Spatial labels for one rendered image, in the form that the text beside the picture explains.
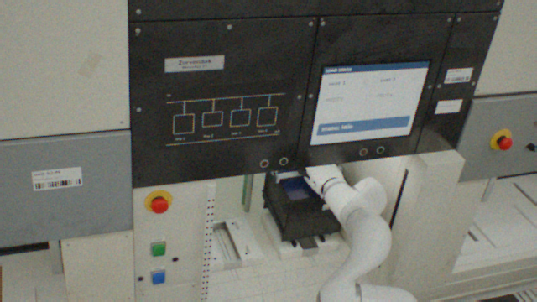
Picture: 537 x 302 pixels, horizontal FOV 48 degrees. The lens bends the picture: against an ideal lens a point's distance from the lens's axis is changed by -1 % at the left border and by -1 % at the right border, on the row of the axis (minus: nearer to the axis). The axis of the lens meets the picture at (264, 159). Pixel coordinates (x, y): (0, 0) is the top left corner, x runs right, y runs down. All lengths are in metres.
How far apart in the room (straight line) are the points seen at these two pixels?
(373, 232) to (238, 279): 0.69
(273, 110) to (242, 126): 0.08
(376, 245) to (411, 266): 0.56
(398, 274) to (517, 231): 0.69
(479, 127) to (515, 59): 0.20
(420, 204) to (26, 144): 1.03
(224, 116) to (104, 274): 0.52
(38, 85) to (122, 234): 0.44
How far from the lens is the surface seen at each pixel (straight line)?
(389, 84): 1.49
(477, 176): 1.86
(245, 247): 2.00
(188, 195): 1.46
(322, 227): 2.01
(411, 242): 1.82
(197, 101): 1.31
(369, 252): 1.36
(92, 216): 1.43
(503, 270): 2.33
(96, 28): 1.20
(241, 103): 1.34
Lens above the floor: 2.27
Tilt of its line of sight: 35 degrees down
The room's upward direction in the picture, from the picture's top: 7 degrees clockwise
